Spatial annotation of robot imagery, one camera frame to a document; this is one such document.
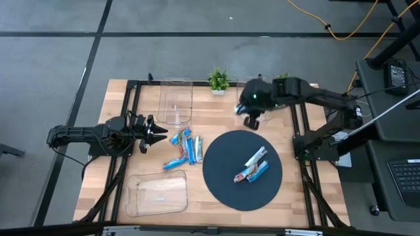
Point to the white paper sheet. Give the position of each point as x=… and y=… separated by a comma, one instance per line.
x=346, y=161

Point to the dark grey side desk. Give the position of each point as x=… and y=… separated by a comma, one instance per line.
x=393, y=126

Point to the silver metal bracket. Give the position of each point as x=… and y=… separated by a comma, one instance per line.
x=119, y=230
x=303, y=232

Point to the grey chair leg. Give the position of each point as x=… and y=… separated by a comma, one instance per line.
x=10, y=150

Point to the thick black stand leg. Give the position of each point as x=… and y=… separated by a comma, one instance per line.
x=393, y=46

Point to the black bar along table edge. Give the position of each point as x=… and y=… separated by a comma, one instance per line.
x=49, y=229

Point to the black aluminium table frame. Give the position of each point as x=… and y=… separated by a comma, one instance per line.
x=147, y=82

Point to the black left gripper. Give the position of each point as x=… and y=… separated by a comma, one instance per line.
x=141, y=126

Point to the silver metal rod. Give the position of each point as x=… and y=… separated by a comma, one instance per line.
x=387, y=109

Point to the round dark blue mat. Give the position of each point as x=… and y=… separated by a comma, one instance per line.
x=226, y=183

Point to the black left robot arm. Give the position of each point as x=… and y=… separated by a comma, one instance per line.
x=82, y=132

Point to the black round knob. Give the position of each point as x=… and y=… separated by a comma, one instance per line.
x=374, y=210

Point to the thin black stand leg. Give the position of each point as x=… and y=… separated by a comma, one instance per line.
x=396, y=19

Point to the black keyboard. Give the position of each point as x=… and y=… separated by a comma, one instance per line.
x=407, y=182

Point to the black power adapter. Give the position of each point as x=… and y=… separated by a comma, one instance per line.
x=396, y=77

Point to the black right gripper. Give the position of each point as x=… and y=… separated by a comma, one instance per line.
x=257, y=95

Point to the small green potted plant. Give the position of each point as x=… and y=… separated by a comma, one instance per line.
x=283, y=75
x=218, y=80

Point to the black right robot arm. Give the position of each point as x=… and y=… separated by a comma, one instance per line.
x=328, y=98

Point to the silver-wrapped granola bar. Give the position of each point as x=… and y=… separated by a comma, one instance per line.
x=256, y=156
x=198, y=149

